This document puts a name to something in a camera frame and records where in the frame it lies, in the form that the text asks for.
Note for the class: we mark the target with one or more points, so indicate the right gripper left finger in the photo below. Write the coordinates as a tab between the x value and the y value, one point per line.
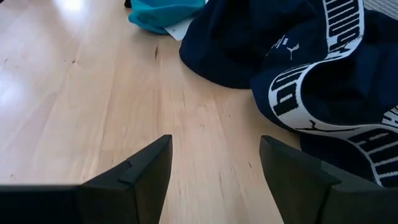
93	205

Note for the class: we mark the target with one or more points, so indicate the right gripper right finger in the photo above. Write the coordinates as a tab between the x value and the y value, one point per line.
311	199

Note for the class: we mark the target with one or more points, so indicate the navy Puma briefs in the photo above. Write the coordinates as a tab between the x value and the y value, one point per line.
242	46

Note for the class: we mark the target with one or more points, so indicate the white cloth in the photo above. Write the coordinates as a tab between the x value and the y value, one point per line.
180	31

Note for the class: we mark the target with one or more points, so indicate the teal garment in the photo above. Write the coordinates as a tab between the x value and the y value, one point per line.
161	15

